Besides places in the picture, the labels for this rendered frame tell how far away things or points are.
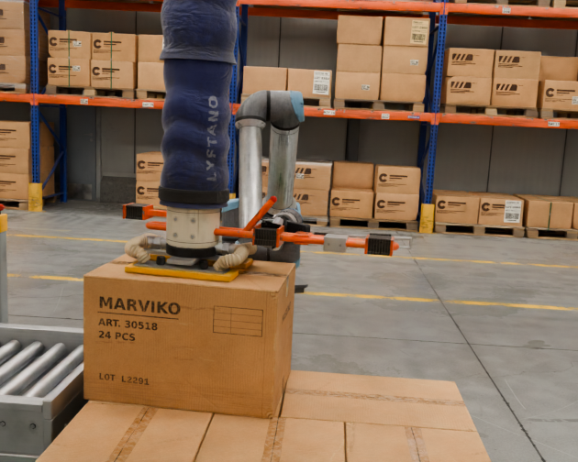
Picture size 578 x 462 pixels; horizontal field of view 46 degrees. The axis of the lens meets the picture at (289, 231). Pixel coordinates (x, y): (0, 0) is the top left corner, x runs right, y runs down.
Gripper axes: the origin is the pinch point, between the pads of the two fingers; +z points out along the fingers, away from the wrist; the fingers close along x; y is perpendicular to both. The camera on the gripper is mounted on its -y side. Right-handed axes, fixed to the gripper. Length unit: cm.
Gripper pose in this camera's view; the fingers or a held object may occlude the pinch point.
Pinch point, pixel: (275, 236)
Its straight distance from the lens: 214.2
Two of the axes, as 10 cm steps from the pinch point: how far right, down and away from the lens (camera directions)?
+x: 0.5, -9.9, -1.7
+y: -9.8, -0.8, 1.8
